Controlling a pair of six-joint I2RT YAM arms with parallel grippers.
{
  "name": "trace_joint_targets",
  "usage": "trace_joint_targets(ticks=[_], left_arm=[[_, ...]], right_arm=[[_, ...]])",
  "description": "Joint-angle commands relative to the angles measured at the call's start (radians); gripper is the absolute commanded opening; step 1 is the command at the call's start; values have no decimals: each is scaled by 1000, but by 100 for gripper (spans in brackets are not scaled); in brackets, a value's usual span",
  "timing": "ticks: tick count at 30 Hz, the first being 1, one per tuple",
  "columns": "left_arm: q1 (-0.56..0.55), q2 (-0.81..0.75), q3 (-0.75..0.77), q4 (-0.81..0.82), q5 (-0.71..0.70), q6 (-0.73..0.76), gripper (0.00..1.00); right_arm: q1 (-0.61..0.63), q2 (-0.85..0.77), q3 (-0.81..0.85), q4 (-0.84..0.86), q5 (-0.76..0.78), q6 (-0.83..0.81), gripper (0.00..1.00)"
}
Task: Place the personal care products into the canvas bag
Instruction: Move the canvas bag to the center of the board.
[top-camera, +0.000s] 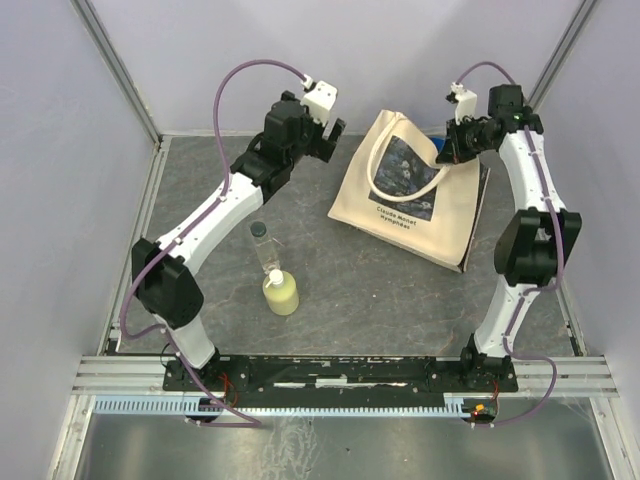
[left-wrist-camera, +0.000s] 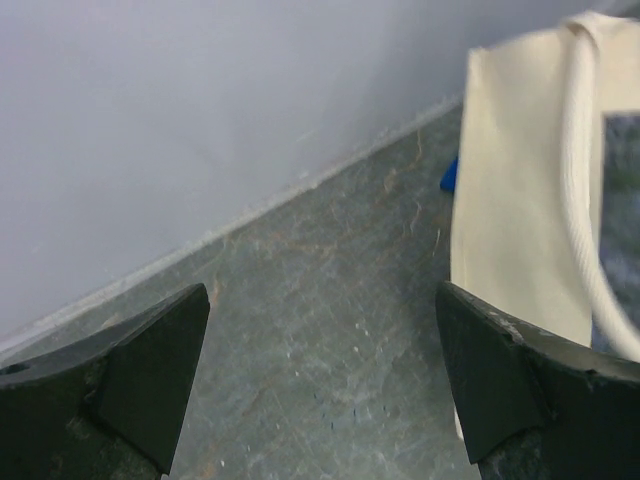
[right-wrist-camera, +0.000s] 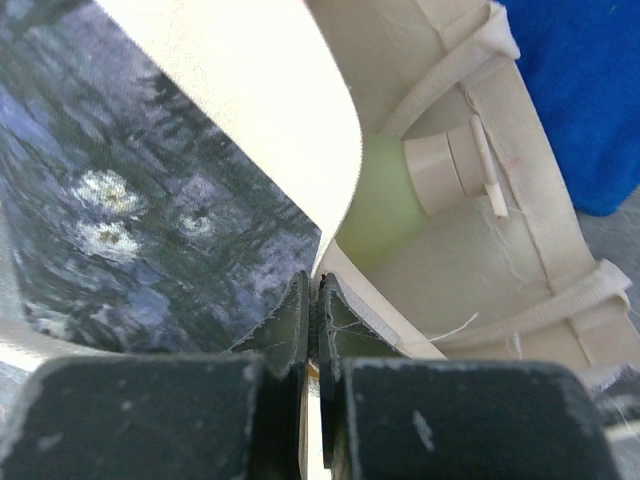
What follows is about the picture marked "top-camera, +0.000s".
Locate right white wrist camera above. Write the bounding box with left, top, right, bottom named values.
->
left=446, top=82, right=477, bottom=125

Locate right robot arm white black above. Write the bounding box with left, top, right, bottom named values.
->
left=426, top=81, right=582, bottom=392

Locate clear square bottle dark cap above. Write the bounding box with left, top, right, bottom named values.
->
left=250, top=221, right=280, bottom=275

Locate aluminium front rail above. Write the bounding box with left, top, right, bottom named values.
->
left=72, top=356, right=619, bottom=398

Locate light blue cable duct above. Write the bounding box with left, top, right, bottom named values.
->
left=94, top=388, right=475, bottom=418

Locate small circuit board red led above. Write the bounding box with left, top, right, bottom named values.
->
left=469, top=402, right=498, bottom=423

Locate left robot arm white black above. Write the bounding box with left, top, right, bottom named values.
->
left=131, top=81, right=346, bottom=390

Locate left aluminium frame post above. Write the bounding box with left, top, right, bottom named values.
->
left=70, top=0, right=163, bottom=145

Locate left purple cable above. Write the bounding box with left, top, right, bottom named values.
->
left=119, top=59, right=266, bottom=429

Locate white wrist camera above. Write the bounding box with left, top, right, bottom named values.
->
left=446, top=82, right=477, bottom=125
left=300, top=75, right=338, bottom=127

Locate yellow green pump bottle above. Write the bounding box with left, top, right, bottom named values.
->
left=262, top=269, right=299, bottom=316

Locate beige canvas tote bag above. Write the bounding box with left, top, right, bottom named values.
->
left=328, top=110, right=490, bottom=273

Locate right aluminium frame post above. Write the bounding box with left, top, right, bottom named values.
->
left=525, top=1, right=601, bottom=112

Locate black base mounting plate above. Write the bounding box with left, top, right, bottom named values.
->
left=162, top=352, right=519, bottom=407

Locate blue cloth behind bag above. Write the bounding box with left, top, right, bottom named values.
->
left=430, top=136, right=448, bottom=150

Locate aluminium frame post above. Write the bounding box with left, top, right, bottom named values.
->
left=70, top=0, right=163, bottom=145
left=525, top=1, right=601, bottom=112

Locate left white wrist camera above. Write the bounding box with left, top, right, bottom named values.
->
left=300, top=75, right=338, bottom=127

